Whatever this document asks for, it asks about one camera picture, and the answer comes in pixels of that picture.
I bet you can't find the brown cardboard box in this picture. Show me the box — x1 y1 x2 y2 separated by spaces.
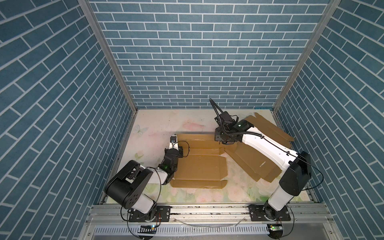
170 134 228 189
224 113 298 183

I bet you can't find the green circuit board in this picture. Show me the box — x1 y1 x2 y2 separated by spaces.
138 226 158 235
268 224 284 232

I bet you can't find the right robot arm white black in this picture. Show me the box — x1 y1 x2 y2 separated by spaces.
215 110 312 221

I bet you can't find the aluminium front rail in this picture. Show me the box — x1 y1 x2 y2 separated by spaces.
86 202 333 225

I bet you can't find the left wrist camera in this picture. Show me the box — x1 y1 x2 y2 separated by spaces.
169 135 179 150

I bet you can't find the right green circuit board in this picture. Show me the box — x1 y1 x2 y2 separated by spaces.
268 224 284 232

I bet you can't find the left aluminium corner post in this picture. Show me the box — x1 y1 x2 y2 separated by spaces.
78 0 138 113

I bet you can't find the right aluminium corner post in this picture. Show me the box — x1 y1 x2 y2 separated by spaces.
273 0 341 115

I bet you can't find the white slotted cable duct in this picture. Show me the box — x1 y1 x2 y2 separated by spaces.
93 224 269 237

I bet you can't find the aluminium corner post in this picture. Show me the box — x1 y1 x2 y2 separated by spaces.
78 0 138 113
273 0 341 115

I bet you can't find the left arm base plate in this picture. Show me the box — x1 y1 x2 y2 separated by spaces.
129 206 171 223

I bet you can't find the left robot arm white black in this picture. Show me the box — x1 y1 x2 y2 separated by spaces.
104 145 184 215

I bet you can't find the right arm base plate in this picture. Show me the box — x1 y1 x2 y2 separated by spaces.
248 203 291 222

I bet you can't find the left green circuit board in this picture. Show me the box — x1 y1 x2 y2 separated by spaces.
138 226 158 235

